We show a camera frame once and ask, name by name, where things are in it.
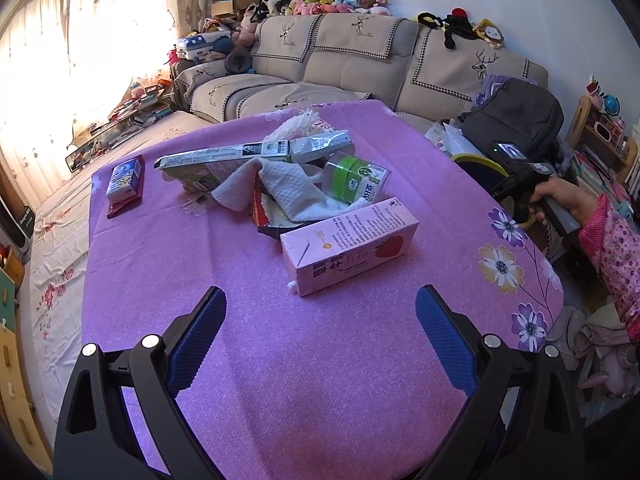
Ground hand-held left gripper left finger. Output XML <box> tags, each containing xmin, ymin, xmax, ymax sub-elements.
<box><xmin>52</xmin><ymin>286</ymin><xmax>228</xmax><ymax>480</ymax></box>

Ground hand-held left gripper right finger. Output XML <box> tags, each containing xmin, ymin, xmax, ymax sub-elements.
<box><xmin>414</xmin><ymin>284</ymin><xmax>586</xmax><ymax>480</ymax></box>

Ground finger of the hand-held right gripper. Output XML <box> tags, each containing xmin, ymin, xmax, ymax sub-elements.
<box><xmin>489</xmin><ymin>172</ymin><xmax>523</xmax><ymax>203</ymax></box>

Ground yellow rimmed trash bin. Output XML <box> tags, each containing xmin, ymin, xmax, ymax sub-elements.
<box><xmin>451</xmin><ymin>154</ymin><xmax>535</xmax><ymax>227</ymax></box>

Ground person's right forearm pink sleeve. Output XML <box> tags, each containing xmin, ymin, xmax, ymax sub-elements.
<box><xmin>577</xmin><ymin>192</ymin><xmax>640</xmax><ymax>331</ymax></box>

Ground person's right hand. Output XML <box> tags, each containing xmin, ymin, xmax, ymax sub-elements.
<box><xmin>530</xmin><ymin>177</ymin><xmax>601</xmax><ymax>228</ymax></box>

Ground dark grey backpack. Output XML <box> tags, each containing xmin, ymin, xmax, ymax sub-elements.
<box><xmin>460</xmin><ymin>77</ymin><xmax>566</xmax><ymax>163</ymax></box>

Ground white papers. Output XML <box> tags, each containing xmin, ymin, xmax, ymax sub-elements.
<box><xmin>425</xmin><ymin>120</ymin><xmax>482</xmax><ymax>159</ymax></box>

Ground wooden toy shelf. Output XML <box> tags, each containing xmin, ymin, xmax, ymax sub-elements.
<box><xmin>565</xmin><ymin>77</ymin><xmax>640</xmax><ymax>188</ymax></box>

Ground purple cloth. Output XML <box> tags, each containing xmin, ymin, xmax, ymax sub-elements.
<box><xmin>472</xmin><ymin>74</ymin><xmax>538</xmax><ymax>107</ymax></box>

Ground beige deer sofa cover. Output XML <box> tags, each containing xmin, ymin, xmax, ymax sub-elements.
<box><xmin>410</xmin><ymin>25</ymin><xmax>531</xmax><ymax>105</ymax></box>
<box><xmin>251</xmin><ymin>14</ymin><xmax>323</xmax><ymax>64</ymax></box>
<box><xmin>312</xmin><ymin>12</ymin><xmax>408</xmax><ymax>62</ymax></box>

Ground pink milk carton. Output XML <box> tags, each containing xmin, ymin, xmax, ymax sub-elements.
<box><xmin>280</xmin><ymin>197</ymin><xmax>420</xmax><ymax>298</ymax></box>

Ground purple floral tablecloth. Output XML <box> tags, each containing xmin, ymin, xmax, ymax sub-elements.
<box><xmin>80</xmin><ymin>100</ymin><xmax>566</xmax><ymax>480</ymax></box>

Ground yellow white plush toy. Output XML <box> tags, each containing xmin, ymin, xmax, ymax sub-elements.
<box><xmin>475</xmin><ymin>19</ymin><xmax>505</xmax><ymax>50</ymax></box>

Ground red snack wrapper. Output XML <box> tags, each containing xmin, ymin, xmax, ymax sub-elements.
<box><xmin>250</xmin><ymin>177</ymin><xmax>281</xmax><ymax>233</ymax></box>

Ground red flat packet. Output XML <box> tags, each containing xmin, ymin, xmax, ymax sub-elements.
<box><xmin>105</xmin><ymin>156</ymin><xmax>147</xmax><ymax>220</ymax></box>

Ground green label plastic bottle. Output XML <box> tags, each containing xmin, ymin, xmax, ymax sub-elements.
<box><xmin>322</xmin><ymin>151</ymin><xmax>391</xmax><ymax>206</ymax></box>

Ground pile of pale clothes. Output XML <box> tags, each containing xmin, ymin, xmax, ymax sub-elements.
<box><xmin>545</xmin><ymin>300</ymin><xmax>640</xmax><ymax>403</ymax></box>

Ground floral bed sheet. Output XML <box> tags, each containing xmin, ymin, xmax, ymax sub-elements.
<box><xmin>20</xmin><ymin>110</ymin><xmax>221</xmax><ymax>471</ymax></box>

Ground black red plush toy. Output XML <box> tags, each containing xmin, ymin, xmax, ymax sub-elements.
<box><xmin>417</xmin><ymin>8</ymin><xmax>482</xmax><ymax>52</ymax></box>

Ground blue tissue pack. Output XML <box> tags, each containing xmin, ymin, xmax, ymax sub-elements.
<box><xmin>106</xmin><ymin>162</ymin><xmax>143</xmax><ymax>205</ymax></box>

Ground grey printed flat packet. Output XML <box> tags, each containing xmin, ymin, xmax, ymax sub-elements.
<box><xmin>154</xmin><ymin>140</ymin><xmax>292</xmax><ymax>195</ymax></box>

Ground yellow wooden cabinet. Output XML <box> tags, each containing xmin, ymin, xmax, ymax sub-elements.
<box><xmin>0</xmin><ymin>250</ymin><xmax>57</xmax><ymax>476</ymax></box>

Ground silver cardboard box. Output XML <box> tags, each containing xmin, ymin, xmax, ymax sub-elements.
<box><xmin>287</xmin><ymin>130</ymin><xmax>357</xmax><ymax>164</ymax></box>

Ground beige sofa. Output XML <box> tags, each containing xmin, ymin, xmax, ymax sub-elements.
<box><xmin>170</xmin><ymin>12</ymin><xmax>551</xmax><ymax>136</ymax></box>

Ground white black appliance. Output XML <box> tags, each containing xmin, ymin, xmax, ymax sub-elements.
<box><xmin>0</xmin><ymin>194</ymin><xmax>37</xmax><ymax>255</ymax></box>

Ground long narrow mirror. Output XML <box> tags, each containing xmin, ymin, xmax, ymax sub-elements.
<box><xmin>64</xmin><ymin>127</ymin><xmax>130</xmax><ymax>171</ymax></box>

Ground white foam fruit net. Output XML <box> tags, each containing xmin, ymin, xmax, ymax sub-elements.
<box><xmin>264</xmin><ymin>107</ymin><xmax>327</xmax><ymax>142</ymax></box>

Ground pile of books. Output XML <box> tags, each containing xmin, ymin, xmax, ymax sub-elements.
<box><xmin>72</xmin><ymin>79</ymin><xmax>177</xmax><ymax>150</ymax></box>

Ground row of plush toys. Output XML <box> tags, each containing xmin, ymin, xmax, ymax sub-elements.
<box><xmin>245</xmin><ymin>0</ymin><xmax>393</xmax><ymax>23</ymax></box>

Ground dark neck pillow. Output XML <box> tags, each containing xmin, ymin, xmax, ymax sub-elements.
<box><xmin>224</xmin><ymin>47</ymin><xmax>254</xmax><ymax>76</ymax></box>

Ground star print suitcase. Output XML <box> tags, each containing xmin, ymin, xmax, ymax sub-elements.
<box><xmin>175</xmin><ymin>31</ymin><xmax>233</xmax><ymax>61</ymax></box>

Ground pink plush rabbit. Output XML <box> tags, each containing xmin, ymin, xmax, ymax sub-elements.
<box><xmin>234</xmin><ymin>10</ymin><xmax>259</xmax><ymax>49</ymax></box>

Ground beige floral curtain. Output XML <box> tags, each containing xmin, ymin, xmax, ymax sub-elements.
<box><xmin>0</xmin><ymin>0</ymin><xmax>221</xmax><ymax>201</ymax></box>

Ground open cardboard box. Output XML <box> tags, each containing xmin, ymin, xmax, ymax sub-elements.
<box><xmin>210</xmin><ymin>0</ymin><xmax>262</xmax><ymax>20</ymax></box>

